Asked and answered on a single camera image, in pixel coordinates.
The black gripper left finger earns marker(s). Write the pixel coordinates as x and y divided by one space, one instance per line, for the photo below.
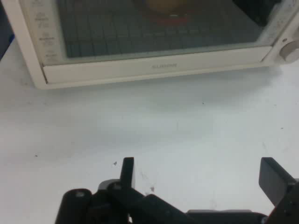
109 205

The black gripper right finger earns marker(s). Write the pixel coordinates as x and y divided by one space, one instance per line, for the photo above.
273 182

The round cream oven knob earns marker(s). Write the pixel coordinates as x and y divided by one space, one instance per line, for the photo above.
289 51

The white toaster oven body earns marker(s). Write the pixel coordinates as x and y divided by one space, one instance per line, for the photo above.
28 46

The yellow round food item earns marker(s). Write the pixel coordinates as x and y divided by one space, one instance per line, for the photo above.
163 5

